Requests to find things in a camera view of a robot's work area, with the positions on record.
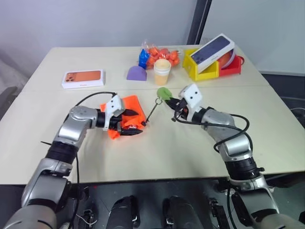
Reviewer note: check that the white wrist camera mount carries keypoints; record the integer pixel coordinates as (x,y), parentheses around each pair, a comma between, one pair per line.
(114,105)
(192,95)

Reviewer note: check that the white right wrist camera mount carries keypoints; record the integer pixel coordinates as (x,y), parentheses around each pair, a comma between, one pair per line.
(192,95)

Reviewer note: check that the stacked yellow paper cups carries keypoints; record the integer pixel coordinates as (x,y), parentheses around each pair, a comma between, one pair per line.
(162,74)

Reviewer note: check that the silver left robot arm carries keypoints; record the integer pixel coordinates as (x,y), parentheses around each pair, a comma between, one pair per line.
(71,124)

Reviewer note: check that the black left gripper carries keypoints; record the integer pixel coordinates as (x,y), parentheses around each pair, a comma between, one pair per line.
(116,122)

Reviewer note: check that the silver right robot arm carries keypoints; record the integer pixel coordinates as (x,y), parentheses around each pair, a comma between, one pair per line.
(238,145)

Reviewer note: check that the small green soft item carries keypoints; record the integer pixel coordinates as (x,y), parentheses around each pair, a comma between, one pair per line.
(164,93)

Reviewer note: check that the dark vertical frame post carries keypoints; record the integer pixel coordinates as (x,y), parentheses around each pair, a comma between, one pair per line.
(199,21)

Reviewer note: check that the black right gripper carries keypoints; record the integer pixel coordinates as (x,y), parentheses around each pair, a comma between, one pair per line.
(183,113)

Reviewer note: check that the white box with orange phone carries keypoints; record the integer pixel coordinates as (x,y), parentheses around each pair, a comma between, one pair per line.
(83,78)

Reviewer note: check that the yellow plastic bin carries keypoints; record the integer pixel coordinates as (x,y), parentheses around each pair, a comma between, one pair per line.
(190,65)

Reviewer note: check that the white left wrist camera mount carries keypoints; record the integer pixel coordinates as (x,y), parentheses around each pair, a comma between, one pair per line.
(114,105)

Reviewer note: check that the blue packet in bag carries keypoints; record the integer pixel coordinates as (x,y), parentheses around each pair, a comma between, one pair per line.
(143,58)

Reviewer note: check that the purple dome-shaped block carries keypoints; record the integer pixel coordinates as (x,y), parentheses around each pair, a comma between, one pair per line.
(136,74)

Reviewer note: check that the clear bag of orange items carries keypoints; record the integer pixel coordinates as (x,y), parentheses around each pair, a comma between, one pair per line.
(164,56)

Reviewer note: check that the red plastic bin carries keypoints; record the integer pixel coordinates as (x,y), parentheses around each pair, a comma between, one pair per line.
(232,68)

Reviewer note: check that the dark rounded shape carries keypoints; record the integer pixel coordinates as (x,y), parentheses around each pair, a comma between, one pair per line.
(122,213)

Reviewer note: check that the orange bowl with pale rim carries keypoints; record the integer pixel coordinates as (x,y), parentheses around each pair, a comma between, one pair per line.
(226,58)

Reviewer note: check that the white box with purple phone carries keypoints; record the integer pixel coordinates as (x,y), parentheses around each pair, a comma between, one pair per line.
(213,52)

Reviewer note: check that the orange fabric pouch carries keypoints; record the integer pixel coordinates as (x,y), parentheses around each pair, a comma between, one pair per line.
(133,105)

